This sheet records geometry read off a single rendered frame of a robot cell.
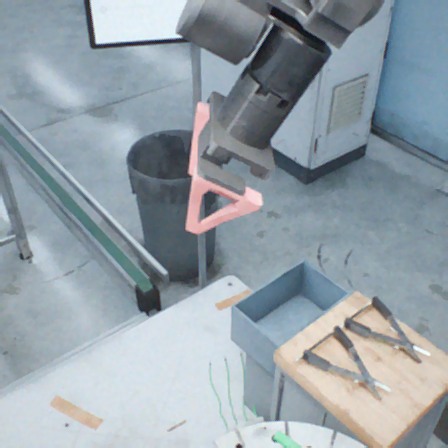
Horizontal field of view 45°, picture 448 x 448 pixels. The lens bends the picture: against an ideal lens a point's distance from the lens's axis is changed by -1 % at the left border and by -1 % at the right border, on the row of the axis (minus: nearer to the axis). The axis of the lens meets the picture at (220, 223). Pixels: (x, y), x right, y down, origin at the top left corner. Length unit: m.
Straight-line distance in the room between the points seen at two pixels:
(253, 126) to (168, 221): 1.69
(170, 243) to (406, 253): 1.11
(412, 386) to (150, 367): 0.55
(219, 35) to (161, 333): 0.86
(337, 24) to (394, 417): 0.52
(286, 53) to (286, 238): 2.20
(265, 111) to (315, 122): 2.33
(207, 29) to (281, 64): 0.07
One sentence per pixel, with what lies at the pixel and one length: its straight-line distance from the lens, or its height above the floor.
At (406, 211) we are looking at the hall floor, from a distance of 2.94.
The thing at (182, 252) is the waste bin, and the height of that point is 0.18.
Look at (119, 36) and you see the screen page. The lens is 1.33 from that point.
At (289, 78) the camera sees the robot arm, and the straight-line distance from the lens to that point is 0.48.
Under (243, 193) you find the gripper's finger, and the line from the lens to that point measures 0.48.
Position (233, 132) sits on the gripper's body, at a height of 1.47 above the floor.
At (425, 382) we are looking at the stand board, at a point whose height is 1.06.
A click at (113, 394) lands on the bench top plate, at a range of 1.14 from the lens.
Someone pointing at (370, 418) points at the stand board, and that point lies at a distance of 0.78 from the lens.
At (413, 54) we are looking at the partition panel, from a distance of 3.08.
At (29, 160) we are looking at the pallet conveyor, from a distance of 1.87.
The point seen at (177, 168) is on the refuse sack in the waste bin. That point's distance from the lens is 2.41.
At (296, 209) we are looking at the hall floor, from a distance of 2.82.
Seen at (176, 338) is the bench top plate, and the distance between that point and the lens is 1.20.
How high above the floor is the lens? 1.72
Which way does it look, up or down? 39 degrees down
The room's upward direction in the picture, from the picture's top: straight up
